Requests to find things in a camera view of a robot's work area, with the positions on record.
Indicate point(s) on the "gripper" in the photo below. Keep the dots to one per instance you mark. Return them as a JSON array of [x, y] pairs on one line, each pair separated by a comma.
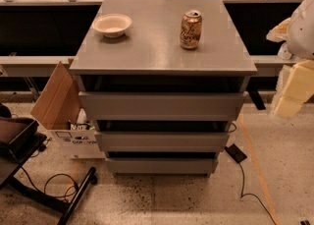
[[302, 30]]

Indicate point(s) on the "grey bottom drawer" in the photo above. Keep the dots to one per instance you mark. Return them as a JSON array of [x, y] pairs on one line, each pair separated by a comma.
[[161, 166]]

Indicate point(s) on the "grey drawer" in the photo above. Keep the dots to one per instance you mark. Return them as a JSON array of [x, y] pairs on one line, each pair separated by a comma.
[[161, 106], [161, 166], [161, 142]]

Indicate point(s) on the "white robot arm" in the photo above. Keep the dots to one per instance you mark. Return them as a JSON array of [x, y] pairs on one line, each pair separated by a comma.
[[297, 32]]

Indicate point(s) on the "grey drawer cabinet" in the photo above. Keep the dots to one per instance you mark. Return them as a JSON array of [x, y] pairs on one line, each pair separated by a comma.
[[149, 58]]

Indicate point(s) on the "grey middle drawer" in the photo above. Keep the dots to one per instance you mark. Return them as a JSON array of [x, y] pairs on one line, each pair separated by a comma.
[[161, 142]]

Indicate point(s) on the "grey top drawer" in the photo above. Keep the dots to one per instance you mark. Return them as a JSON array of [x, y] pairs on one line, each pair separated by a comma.
[[161, 106]]

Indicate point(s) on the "open cardboard box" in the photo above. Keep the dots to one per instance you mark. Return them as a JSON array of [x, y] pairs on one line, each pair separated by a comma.
[[59, 111]]

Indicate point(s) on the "clear sanitizer bottle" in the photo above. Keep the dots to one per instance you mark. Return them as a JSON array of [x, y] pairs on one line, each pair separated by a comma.
[[283, 52]]

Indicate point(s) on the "black power adapter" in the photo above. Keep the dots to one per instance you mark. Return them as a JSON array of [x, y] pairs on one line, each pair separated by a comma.
[[235, 153]]

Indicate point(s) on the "gold soda can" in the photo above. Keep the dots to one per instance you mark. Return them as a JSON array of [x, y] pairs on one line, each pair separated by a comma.
[[191, 29]]

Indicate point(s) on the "white paper bowl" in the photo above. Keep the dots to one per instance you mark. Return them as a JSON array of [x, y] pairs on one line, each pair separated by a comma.
[[112, 25]]

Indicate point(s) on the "black rolling cart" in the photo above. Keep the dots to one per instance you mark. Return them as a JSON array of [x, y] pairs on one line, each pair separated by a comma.
[[19, 140]]

